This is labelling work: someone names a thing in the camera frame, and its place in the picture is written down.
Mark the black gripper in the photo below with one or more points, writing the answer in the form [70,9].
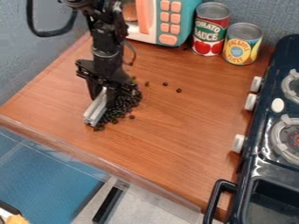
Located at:
[104,69]

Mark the silver metal bar tool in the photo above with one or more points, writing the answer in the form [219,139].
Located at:
[96,109]

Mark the pile of black bits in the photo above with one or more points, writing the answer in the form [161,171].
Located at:
[122,105]

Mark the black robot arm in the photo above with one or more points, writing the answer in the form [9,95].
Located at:
[105,32]

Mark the toy microwave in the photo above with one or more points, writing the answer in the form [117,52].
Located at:
[163,20]

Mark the red tomato sauce can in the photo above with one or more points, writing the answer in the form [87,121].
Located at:
[210,32]

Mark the yellow pineapple can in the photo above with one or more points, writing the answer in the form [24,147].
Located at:
[241,45]

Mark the dark blue toy stove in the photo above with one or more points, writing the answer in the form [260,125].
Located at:
[272,163]

